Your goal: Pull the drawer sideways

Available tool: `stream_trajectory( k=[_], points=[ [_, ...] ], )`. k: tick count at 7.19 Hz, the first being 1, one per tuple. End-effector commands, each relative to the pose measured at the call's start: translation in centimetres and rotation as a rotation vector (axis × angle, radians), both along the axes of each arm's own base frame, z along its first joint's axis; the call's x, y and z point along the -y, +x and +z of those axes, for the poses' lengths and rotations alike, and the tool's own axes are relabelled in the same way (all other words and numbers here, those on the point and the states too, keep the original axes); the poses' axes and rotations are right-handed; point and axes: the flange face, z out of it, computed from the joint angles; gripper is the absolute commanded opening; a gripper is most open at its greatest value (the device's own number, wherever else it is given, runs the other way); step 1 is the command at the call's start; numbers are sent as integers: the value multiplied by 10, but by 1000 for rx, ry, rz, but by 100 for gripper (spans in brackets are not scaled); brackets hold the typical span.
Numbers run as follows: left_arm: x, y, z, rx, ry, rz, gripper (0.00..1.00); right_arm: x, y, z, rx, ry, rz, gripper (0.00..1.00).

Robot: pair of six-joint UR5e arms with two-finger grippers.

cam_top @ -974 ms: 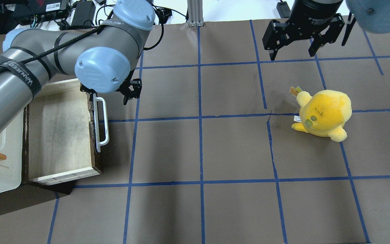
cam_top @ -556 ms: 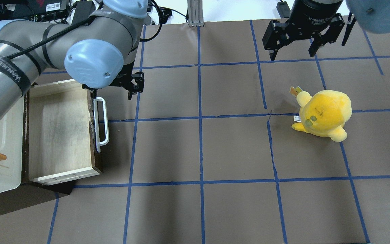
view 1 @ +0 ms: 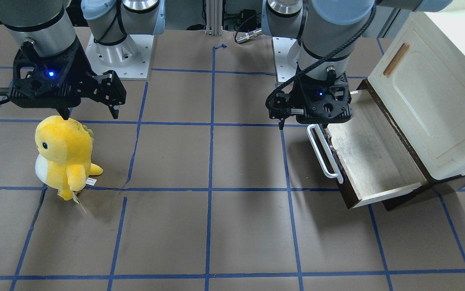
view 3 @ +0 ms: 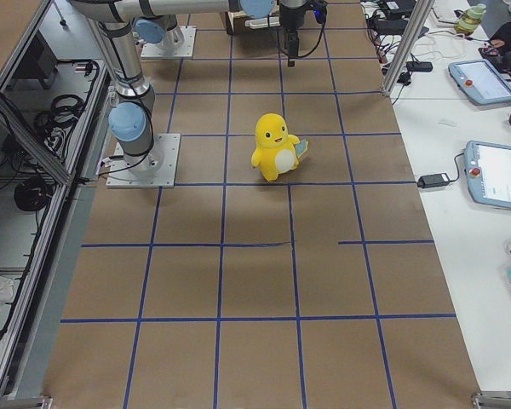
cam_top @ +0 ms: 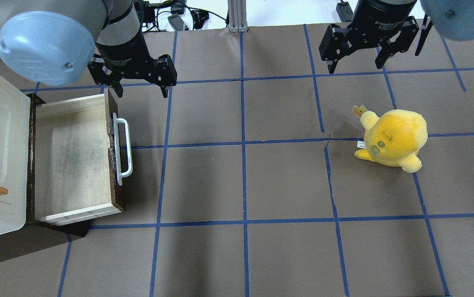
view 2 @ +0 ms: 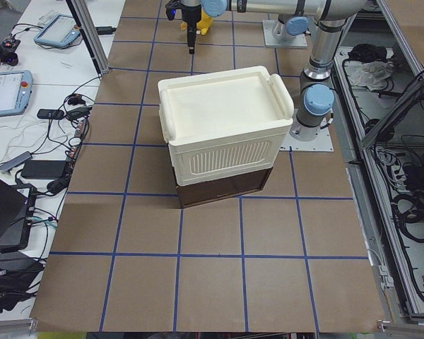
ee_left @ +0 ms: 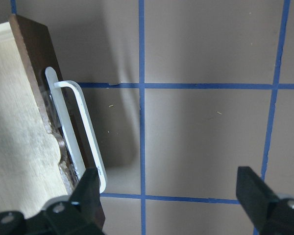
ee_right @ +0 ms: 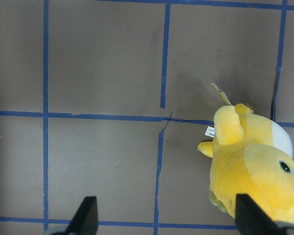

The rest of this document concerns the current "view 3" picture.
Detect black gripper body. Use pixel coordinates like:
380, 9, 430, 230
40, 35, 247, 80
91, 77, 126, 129
278, 0, 307, 57

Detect white drawer handle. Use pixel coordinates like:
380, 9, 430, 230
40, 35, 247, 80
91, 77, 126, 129
244, 16, 280, 30

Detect dark brown wooden drawer cabinet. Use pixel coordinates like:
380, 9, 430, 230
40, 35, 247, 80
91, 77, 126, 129
224, 10, 284, 35

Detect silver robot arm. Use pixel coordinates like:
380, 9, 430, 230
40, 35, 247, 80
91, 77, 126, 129
135, 14, 185, 49
72, 1, 312, 181

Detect yellow plush penguin toy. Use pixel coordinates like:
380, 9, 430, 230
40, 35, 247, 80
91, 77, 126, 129
250, 113, 308, 181

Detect small black device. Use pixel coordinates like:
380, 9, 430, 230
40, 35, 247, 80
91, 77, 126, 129
405, 61, 433, 72

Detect green water bottle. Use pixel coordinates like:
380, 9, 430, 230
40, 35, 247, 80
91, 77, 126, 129
454, 3, 486, 36

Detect black power adapter brick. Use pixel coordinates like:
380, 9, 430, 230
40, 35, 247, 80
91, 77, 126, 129
416, 173, 451, 189

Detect far teach pendant tablet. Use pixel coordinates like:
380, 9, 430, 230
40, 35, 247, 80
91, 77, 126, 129
448, 60, 511, 105

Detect teach pendant tablet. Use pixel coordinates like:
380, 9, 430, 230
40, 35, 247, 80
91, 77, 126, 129
448, 60, 511, 105
463, 141, 511, 210

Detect near teach pendant tablet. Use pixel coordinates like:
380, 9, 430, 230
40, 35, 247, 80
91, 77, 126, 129
463, 141, 511, 210

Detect aluminium frame post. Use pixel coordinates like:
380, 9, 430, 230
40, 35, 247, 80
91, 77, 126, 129
382, 0, 434, 96

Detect coiled black cables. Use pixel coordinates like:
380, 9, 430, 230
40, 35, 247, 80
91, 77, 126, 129
32, 93, 89, 137

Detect aluminium side rack frame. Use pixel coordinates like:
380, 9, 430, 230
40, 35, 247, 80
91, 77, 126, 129
0, 1, 110, 407

